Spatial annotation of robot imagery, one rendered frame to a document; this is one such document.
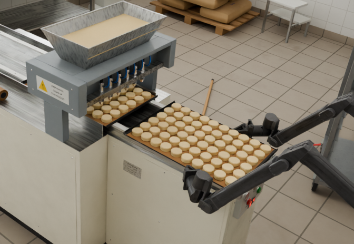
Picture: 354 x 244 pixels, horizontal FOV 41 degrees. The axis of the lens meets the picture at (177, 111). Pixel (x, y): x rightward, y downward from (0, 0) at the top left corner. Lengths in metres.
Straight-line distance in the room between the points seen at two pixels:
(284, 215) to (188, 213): 1.19
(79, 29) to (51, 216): 1.01
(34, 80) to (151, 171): 0.67
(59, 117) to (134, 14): 0.70
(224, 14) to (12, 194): 3.67
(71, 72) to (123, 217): 0.86
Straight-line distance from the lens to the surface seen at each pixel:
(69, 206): 2.48
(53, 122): 2.24
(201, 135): 2.21
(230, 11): 5.81
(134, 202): 2.42
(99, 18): 2.43
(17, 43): 3.11
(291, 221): 3.26
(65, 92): 2.08
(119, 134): 2.26
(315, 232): 3.25
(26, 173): 2.64
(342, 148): 3.83
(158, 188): 2.25
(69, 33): 2.28
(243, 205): 2.12
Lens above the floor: 2.17
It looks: 32 degrees down
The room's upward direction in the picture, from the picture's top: 7 degrees clockwise
